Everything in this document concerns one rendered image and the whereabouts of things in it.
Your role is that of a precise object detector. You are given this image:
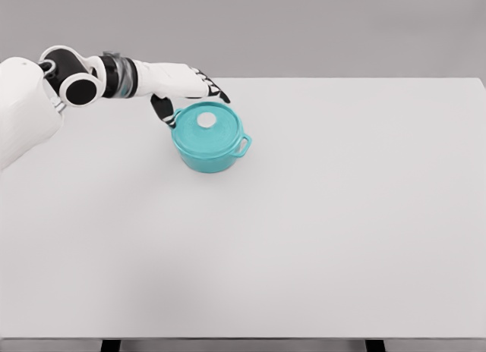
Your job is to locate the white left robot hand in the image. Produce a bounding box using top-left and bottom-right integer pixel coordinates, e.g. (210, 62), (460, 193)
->
(149, 62), (232, 129)

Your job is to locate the teal pot lid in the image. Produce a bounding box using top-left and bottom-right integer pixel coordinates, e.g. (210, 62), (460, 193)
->
(174, 101), (242, 157)

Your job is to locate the teal cooking pot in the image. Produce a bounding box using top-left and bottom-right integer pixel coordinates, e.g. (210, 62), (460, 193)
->
(170, 108), (253, 174)

